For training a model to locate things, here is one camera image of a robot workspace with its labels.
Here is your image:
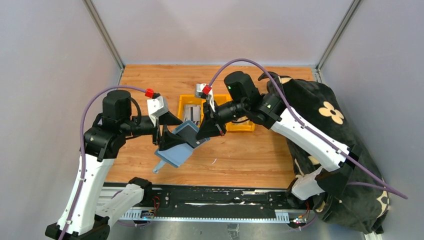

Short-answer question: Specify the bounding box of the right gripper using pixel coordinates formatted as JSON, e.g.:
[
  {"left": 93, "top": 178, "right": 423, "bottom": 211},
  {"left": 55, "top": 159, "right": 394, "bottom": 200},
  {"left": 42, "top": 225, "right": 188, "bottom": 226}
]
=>
[{"left": 196, "top": 99, "right": 248, "bottom": 140}]

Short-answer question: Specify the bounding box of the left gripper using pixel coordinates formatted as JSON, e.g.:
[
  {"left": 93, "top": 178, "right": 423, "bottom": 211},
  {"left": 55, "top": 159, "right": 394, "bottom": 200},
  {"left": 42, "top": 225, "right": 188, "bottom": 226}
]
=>
[{"left": 122, "top": 110, "right": 187, "bottom": 149}]

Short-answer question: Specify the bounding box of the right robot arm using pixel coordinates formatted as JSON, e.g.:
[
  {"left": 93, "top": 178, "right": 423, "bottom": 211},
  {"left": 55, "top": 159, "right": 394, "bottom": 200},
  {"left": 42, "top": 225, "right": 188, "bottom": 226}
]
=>
[{"left": 196, "top": 71, "right": 354, "bottom": 209}]

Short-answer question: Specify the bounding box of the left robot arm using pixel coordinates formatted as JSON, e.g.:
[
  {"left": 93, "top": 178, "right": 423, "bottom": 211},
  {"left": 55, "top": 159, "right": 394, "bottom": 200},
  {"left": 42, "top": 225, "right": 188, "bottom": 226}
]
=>
[{"left": 45, "top": 85, "right": 185, "bottom": 240}]

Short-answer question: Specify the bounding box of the black credit card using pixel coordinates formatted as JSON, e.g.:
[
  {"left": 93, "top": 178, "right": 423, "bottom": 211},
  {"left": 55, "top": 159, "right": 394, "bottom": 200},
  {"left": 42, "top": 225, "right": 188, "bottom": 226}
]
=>
[{"left": 176, "top": 125, "right": 208, "bottom": 149}]

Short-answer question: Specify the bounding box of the white grey cards stack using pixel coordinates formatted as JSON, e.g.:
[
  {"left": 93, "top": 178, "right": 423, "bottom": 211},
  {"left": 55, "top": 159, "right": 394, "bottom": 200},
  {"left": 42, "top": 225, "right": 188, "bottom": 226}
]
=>
[{"left": 182, "top": 104, "right": 202, "bottom": 124}]

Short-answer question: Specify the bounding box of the middle yellow bin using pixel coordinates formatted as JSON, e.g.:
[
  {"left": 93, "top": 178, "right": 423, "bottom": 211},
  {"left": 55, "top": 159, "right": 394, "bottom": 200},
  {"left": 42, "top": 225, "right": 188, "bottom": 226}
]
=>
[{"left": 200, "top": 93, "right": 232, "bottom": 112}]

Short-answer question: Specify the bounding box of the right yellow bin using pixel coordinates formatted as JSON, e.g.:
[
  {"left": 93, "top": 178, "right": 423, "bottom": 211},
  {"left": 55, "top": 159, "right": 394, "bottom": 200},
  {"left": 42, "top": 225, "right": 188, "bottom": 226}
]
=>
[{"left": 226, "top": 116, "right": 256, "bottom": 132}]

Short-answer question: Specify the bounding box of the black floral plush blanket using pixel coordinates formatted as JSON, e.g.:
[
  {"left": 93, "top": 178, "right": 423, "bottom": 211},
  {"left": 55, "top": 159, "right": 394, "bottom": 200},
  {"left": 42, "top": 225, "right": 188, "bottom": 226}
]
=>
[{"left": 266, "top": 72, "right": 390, "bottom": 234}]

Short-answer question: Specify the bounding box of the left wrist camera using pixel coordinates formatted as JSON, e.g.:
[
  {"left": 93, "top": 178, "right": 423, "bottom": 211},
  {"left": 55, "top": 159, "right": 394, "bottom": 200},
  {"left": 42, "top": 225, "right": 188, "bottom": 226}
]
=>
[{"left": 146, "top": 96, "right": 169, "bottom": 127}]

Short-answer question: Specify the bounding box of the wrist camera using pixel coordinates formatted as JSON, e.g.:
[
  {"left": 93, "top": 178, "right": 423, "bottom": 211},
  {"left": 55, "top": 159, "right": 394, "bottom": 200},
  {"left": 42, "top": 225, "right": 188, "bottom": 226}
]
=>
[
  {"left": 194, "top": 83, "right": 216, "bottom": 113},
  {"left": 146, "top": 96, "right": 169, "bottom": 127}
]

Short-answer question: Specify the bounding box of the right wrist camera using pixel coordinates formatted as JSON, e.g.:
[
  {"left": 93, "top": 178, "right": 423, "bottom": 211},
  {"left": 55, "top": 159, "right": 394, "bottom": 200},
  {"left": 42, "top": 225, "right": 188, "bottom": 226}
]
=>
[{"left": 194, "top": 83, "right": 216, "bottom": 113}]

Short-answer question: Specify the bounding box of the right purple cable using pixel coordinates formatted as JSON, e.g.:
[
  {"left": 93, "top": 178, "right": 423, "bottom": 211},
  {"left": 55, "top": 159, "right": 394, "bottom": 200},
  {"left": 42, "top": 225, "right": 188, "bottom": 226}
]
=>
[{"left": 202, "top": 58, "right": 409, "bottom": 200}]

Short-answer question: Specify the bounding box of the purple cable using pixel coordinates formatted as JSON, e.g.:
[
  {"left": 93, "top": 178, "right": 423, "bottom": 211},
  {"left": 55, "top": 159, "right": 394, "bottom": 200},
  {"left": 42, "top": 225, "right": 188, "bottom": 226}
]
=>
[
  {"left": 56, "top": 85, "right": 155, "bottom": 240},
  {"left": 202, "top": 58, "right": 409, "bottom": 200}
]

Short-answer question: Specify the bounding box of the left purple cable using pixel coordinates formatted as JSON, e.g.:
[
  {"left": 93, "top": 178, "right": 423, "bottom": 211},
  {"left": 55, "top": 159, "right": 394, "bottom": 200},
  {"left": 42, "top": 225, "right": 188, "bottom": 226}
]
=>
[{"left": 56, "top": 85, "right": 155, "bottom": 240}]

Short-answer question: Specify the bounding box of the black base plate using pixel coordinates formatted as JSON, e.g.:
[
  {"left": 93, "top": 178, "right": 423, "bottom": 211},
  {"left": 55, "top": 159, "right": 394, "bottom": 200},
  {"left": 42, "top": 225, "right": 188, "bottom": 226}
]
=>
[{"left": 120, "top": 184, "right": 320, "bottom": 220}]

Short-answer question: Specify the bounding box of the aluminium frame rail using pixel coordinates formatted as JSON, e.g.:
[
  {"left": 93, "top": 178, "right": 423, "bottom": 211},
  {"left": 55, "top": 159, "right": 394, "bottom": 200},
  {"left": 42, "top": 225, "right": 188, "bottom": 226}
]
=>
[{"left": 59, "top": 186, "right": 382, "bottom": 240}]

